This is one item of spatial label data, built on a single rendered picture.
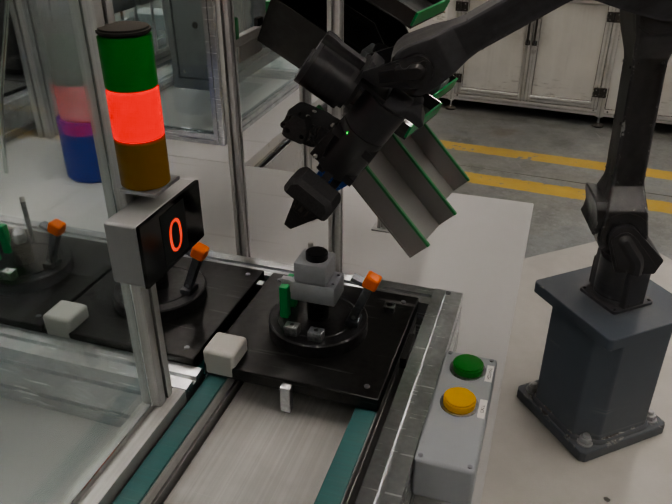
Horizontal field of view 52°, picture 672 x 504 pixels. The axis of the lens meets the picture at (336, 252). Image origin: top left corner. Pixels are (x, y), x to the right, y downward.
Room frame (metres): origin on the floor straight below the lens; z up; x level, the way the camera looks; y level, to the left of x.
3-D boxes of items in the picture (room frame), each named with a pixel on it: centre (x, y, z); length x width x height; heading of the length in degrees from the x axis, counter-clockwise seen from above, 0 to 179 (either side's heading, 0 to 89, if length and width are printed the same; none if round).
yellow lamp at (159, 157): (0.65, 0.20, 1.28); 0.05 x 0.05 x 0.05
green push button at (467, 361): (0.72, -0.17, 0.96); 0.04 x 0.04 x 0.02
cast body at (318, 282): (0.80, 0.04, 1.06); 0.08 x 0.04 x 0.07; 72
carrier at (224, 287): (0.88, 0.27, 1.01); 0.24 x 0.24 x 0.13; 72
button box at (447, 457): (0.65, -0.15, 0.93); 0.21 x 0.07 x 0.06; 162
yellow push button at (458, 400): (0.65, -0.15, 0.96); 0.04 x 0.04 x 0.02
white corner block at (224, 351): (0.73, 0.15, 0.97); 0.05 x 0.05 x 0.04; 72
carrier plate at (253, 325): (0.80, 0.02, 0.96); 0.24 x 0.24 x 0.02; 72
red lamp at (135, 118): (0.65, 0.20, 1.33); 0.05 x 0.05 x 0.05
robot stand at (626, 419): (0.74, -0.36, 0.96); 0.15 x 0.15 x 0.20; 23
